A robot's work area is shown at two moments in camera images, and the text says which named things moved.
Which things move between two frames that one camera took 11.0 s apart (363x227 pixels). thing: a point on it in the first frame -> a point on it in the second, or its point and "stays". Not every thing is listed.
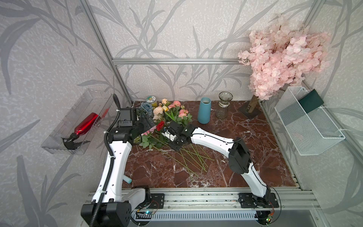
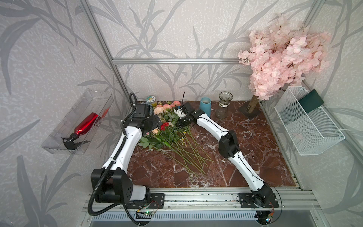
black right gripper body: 175,144 -> 184,121
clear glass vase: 221,112 stays
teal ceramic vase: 204,112 stays
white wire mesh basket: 312,133 stays
